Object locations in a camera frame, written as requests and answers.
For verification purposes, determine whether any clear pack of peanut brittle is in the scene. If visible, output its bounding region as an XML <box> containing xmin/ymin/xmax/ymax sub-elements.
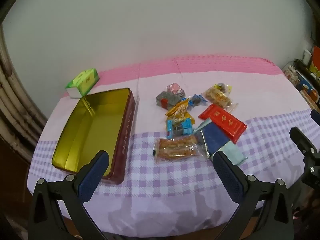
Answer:
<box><xmin>153</xmin><ymin>134</ymin><xmax>204</xmax><ymax>164</ymax></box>

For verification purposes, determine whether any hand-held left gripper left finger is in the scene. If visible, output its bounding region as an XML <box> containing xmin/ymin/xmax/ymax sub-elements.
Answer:
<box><xmin>28</xmin><ymin>150</ymin><xmax>110</xmax><ymax>240</ymax></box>

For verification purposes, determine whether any grey cube snack red label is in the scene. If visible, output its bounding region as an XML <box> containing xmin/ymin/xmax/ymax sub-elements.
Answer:
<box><xmin>155</xmin><ymin>91</ymin><xmax>180</xmax><ymax>109</ymax></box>

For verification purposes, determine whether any pink cube snack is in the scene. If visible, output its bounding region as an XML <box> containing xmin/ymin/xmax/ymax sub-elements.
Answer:
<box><xmin>166</xmin><ymin>82</ymin><xmax>186</xmax><ymax>98</ymax></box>

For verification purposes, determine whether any dark and light blue packet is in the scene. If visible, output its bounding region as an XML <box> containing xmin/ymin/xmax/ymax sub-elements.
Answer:
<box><xmin>195</xmin><ymin>120</ymin><xmax>248</xmax><ymax>166</ymax></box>

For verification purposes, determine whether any gold and maroon tin box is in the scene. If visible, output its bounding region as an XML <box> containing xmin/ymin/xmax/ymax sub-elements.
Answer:
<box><xmin>51</xmin><ymin>88</ymin><xmax>136</xmax><ymax>185</ymax></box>

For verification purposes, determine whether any pink and purple checked tablecloth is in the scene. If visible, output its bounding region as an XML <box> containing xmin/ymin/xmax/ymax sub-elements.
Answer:
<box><xmin>27</xmin><ymin>55</ymin><xmax>320</xmax><ymax>235</ymax></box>

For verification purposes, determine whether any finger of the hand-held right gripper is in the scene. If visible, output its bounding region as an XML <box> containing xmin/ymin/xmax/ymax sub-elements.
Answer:
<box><xmin>289</xmin><ymin>127</ymin><xmax>320</xmax><ymax>188</ymax></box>
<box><xmin>310</xmin><ymin>109</ymin><xmax>320</xmax><ymax>126</ymax></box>

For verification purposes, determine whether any green tissue pack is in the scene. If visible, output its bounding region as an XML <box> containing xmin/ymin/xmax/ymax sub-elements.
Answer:
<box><xmin>65</xmin><ymin>68</ymin><xmax>100</xmax><ymax>99</ymax></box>

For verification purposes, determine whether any brown wooden cabinet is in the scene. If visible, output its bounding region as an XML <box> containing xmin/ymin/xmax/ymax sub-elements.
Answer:
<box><xmin>0</xmin><ymin>135</ymin><xmax>34</xmax><ymax>220</ymax></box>

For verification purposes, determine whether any blue candy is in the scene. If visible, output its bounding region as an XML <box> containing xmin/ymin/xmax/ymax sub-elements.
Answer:
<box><xmin>188</xmin><ymin>94</ymin><xmax>208</xmax><ymax>108</ymax></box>

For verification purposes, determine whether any orange and yellow box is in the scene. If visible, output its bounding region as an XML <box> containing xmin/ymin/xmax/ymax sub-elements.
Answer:
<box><xmin>309</xmin><ymin>46</ymin><xmax>320</xmax><ymax>76</ymax></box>

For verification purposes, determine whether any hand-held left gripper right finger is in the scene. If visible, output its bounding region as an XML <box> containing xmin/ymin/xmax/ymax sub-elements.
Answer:
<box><xmin>212</xmin><ymin>151</ymin><xmax>293</xmax><ymax>240</ymax></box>

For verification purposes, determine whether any clear pack of brown biscuits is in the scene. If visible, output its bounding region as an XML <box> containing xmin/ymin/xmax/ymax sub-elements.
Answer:
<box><xmin>202</xmin><ymin>83</ymin><xmax>239</xmax><ymax>111</ymax></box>

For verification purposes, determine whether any cluttered side shelf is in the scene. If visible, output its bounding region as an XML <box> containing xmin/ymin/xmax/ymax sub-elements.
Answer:
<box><xmin>282</xmin><ymin>59</ymin><xmax>320</xmax><ymax>103</ymax></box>

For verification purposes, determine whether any red snack packet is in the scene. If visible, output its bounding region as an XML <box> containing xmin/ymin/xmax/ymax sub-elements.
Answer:
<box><xmin>198</xmin><ymin>104</ymin><xmax>247</xmax><ymax>144</ymax></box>

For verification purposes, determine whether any orange snack packet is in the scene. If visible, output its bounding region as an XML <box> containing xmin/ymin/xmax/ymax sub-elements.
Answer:
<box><xmin>166</xmin><ymin>97</ymin><xmax>190</xmax><ymax>118</ymax></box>

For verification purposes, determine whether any beige patterned curtain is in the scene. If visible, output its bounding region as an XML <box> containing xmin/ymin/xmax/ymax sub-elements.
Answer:
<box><xmin>0</xmin><ymin>25</ymin><xmax>48</xmax><ymax>155</ymax></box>

